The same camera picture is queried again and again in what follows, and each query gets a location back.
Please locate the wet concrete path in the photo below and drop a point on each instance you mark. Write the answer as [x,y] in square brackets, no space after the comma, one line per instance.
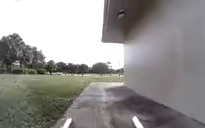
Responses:
[103,103]

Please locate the robot's own part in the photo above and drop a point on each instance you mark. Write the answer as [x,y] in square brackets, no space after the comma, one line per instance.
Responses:
[67,123]
[137,122]

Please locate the grey building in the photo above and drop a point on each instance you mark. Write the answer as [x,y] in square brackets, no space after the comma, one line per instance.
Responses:
[170,60]

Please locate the green grass lawn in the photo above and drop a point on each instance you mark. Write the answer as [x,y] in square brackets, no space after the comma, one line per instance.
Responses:
[30,93]

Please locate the row of trees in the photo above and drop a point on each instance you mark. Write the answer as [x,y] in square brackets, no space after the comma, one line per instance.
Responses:
[13,50]

